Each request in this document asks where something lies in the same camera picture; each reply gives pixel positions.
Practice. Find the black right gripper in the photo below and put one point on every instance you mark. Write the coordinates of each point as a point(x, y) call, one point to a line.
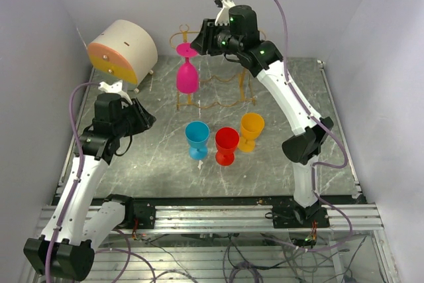
point(205, 41)

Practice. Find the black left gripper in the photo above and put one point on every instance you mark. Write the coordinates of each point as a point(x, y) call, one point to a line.
point(144, 119)

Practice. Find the pink wine glass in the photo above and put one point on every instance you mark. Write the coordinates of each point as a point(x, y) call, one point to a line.
point(187, 77)

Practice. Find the blue wine glass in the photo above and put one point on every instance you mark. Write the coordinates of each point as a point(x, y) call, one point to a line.
point(197, 136)

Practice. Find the red wine glass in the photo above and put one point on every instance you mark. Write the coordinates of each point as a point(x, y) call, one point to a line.
point(226, 141)

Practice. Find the orange wine glass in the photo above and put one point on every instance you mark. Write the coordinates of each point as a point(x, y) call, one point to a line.
point(251, 126)

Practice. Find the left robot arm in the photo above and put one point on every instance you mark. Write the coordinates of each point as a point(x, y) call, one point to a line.
point(66, 247)

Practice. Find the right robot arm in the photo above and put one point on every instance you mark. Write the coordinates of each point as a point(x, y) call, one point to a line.
point(266, 63)

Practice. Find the round beige drawer cabinet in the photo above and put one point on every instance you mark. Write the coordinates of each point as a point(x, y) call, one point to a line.
point(124, 50)

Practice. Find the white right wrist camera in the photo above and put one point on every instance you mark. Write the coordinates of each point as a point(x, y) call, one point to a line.
point(222, 17)

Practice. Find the gold wire wine glass rack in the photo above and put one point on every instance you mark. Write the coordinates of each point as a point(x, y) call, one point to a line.
point(229, 90)

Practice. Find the aluminium rail frame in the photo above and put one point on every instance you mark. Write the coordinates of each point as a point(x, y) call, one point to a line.
point(200, 221)

